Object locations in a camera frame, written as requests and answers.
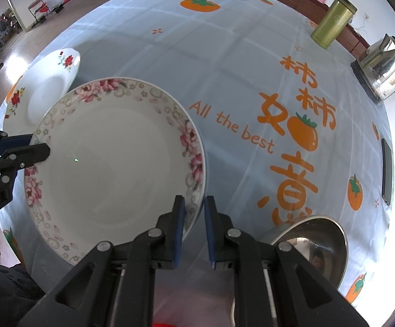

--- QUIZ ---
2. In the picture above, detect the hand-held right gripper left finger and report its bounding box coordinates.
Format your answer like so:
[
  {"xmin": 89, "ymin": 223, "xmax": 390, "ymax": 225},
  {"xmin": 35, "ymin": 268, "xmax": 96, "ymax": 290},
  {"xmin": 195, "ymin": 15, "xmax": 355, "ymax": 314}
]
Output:
[{"xmin": 18, "ymin": 195, "xmax": 188, "ymax": 327}]

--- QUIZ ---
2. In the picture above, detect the white plate with red flowers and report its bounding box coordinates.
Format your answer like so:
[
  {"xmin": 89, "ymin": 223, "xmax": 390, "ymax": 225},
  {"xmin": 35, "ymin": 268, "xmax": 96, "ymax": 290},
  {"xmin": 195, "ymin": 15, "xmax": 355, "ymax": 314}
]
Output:
[{"xmin": 4, "ymin": 48, "xmax": 81, "ymax": 135}]

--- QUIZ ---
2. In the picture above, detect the stainless steel bowl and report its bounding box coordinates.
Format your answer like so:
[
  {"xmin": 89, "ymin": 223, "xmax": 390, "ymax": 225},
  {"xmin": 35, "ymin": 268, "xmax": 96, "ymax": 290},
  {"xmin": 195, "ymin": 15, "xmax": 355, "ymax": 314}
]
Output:
[{"xmin": 261, "ymin": 215, "xmax": 349, "ymax": 296}]

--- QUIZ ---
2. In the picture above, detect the person's dark clothing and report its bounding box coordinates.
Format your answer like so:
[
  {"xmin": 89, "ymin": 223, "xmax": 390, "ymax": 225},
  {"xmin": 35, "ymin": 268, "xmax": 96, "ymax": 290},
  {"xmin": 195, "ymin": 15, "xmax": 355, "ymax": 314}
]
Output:
[{"xmin": 0, "ymin": 262, "xmax": 50, "ymax": 327}]

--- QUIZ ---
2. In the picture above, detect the gold green canister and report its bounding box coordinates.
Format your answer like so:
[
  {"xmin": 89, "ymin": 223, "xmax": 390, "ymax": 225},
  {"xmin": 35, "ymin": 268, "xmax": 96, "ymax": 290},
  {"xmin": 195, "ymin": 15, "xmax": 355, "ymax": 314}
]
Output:
[{"xmin": 311, "ymin": 0, "xmax": 358, "ymax": 49}]

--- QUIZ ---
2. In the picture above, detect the pink floral rim plate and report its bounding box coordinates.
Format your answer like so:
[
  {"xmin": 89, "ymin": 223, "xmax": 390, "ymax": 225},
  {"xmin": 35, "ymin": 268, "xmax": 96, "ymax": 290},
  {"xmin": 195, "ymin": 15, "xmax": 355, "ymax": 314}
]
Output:
[{"xmin": 23, "ymin": 78, "xmax": 208, "ymax": 265}]

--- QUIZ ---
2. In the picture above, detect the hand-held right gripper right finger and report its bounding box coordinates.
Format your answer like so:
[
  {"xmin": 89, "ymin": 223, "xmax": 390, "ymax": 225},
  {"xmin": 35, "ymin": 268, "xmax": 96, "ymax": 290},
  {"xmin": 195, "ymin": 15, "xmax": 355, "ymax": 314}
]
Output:
[{"xmin": 204, "ymin": 195, "xmax": 370, "ymax": 327}]

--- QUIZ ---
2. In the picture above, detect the black smartphone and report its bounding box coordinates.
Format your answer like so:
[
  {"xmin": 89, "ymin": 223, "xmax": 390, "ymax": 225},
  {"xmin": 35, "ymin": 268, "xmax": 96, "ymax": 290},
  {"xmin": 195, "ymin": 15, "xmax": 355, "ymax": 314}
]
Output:
[{"xmin": 381, "ymin": 138, "xmax": 394, "ymax": 206}]

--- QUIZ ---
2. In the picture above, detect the persimmon print tablecloth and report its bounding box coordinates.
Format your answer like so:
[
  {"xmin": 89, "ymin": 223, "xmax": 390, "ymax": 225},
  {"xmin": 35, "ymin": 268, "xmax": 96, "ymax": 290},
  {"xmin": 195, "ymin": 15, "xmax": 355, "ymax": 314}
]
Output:
[{"xmin": 0, "ymin": 0, "xmax": 394, "ymax": 327}]

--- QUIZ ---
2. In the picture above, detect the stainless steel electric kettle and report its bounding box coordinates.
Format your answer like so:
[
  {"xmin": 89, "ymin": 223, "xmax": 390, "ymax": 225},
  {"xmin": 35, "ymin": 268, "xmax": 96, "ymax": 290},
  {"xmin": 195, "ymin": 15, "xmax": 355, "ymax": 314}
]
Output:
[{"xmin": 351, "ymin": 34, "xmax": 395, "ymax": 106}]

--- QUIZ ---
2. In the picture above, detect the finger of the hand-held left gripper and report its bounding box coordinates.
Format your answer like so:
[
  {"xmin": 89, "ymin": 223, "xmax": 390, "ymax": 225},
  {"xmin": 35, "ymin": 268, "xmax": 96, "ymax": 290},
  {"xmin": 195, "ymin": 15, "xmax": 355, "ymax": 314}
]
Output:
[
  {"xmin": 0, "ymin": 142, "xmax": 52, "ymax": 180},
  {"xmin": 0, "ymin": 123, "xmax": 34, "ymax": 158}
]

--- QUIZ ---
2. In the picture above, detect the metal frame chair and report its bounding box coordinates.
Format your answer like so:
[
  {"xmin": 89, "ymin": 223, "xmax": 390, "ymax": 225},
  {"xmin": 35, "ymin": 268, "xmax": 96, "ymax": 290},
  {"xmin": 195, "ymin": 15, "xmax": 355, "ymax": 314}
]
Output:
[{"xmin": 28, "ymin": 0, "xmax": 52, "ymax": 25}]

